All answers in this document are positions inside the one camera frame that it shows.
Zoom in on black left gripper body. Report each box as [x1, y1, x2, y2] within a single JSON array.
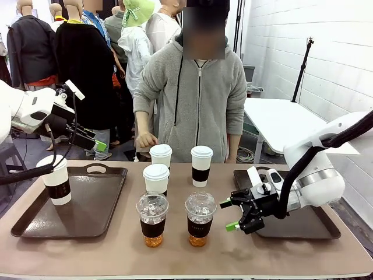
[[39, 105, 93, 151]]

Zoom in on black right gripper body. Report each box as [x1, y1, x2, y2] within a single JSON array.
[[247, 183, 280, 218]]

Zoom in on clear dome-lid iced coffee cup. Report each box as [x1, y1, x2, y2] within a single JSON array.
[[136, 191, 170, 249], [185, 191, 217, 248]]

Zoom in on white paper cup black sleeve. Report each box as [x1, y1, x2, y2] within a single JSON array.
[[149, 143, 173, 169], [142, 163, 170, 197], [36, 154, 72, 207], [190, 145, 214, 188]]

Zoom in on person's left forearm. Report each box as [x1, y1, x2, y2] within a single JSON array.
[[228, 134, 241, 160]]

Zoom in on person's right forearm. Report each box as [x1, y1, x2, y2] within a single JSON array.
[[135, 110, 153, 135]]

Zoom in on person's right hand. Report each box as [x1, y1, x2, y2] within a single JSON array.
[[136, 131, 160, 149]]

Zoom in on mannequin in black garment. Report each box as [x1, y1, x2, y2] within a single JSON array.
[[55, 0, 118, 131]]

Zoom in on mannequin in dark grey jacket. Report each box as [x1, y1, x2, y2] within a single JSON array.
[[6, 0, 58, 90]]

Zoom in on white folding table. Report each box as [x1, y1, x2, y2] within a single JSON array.
[[243, 97, 361, 165]]

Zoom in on person in grey hoodie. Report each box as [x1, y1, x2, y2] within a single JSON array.
[[132, 0, 248, 164]]

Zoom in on mannequin with green hat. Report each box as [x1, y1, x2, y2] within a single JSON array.
[[117, 0, 156, 97]]

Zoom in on mannequin in grey-green shirt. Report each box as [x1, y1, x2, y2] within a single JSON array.
[[104, 5, 129, 65]]

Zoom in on small mannequin with red collar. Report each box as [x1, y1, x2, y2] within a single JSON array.
[[48, 2, 68, 32]]

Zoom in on grey plastic bin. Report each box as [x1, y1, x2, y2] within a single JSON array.
[[243, 64, 256, 84]]

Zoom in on mannequin in white shirt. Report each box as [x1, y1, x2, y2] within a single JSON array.
[[145, 0, 183, 55]]

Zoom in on black tripod stand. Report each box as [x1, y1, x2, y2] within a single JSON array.
[[291, 37, 315, 103]]

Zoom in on black light stand poles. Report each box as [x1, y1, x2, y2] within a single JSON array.
[[232, 0, 246, 59]]

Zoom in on thin black left camera cable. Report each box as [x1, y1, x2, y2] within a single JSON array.
[[59, 92, 78, 169]]

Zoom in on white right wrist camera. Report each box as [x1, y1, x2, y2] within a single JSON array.
[[247, 166, 263, 188]]

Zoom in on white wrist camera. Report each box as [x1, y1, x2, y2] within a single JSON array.
[[247, 166, 263, 188], [64, 79, 86, 102]]

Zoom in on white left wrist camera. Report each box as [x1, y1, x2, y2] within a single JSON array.
[[64, 79, 86, 102]]

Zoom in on coiled cable on floor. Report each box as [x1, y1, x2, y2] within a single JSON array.
[[235, 146, 256, 164]]

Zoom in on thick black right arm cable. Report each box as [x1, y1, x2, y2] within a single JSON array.
[[272, 109, 373, 220]]

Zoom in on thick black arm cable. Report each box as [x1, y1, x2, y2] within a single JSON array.
[[272, 109, 373, 220], [0, 123, 59, 187]]

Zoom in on brown plastic tray with handle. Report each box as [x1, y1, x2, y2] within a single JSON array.
[[233, 166, 342, 240], [10, 163, 128, 239]]

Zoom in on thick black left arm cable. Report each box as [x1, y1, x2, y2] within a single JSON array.
[[0, 123, 59, 187]]

